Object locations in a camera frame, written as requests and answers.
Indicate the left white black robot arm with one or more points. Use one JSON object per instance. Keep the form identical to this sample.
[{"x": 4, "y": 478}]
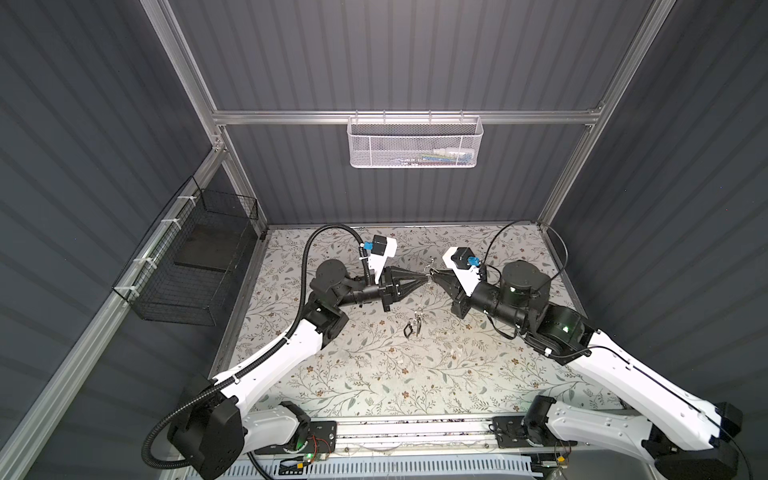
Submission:
[{"x": 219, "y": 422}]

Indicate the markers in white basket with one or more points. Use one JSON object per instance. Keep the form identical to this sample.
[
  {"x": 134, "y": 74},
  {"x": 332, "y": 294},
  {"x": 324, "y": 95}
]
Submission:
[{"x": 436, "y": 157}]

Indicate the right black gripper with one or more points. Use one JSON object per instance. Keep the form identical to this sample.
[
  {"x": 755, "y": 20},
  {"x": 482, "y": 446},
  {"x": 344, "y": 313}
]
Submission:
[{"x": 446, "y": 282}]

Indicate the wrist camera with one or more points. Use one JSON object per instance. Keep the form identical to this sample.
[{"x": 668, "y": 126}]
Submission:
[
  {"x": 466, "y": 267},
  {"x": 378, "y": 251}
]

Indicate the white wire mesh basket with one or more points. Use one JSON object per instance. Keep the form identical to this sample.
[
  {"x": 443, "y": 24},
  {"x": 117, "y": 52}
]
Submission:
[{"x": 374, "y": 141}]

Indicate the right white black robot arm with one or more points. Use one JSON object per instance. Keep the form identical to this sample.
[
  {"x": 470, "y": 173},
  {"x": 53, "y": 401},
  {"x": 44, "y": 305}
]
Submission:
[{"x": 678, "y": 434}]

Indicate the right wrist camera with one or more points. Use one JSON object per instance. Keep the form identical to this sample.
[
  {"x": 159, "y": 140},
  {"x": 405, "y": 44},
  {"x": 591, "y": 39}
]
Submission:
[{"x": 466, "y": 267}]

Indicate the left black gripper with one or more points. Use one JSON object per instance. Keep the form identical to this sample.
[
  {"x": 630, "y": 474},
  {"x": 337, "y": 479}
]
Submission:
[{"x": 390, "y": 290}]

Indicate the floral patterned table mat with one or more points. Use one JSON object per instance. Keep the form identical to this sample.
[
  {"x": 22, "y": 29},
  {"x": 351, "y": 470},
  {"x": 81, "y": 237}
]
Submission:
[{"x": 456, "y": 366}]

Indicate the black wire mesh basket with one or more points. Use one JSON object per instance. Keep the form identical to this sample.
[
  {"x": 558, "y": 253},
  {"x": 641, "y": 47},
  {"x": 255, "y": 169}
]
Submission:
[{"x": 194, "y": 268}]

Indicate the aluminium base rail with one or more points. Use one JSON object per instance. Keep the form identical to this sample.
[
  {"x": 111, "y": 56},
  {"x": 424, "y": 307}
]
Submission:
[{"x": 420, "y": 435}]

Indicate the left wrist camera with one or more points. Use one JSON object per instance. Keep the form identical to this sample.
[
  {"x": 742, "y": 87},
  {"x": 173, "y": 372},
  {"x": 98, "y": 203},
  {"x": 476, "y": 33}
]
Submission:
[{"x": 378, "y": 251}]

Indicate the white slotted cable duct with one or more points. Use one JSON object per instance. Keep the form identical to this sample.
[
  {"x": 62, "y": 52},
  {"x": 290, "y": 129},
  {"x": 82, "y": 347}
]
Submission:
[{"x": 474, "y": 466}]

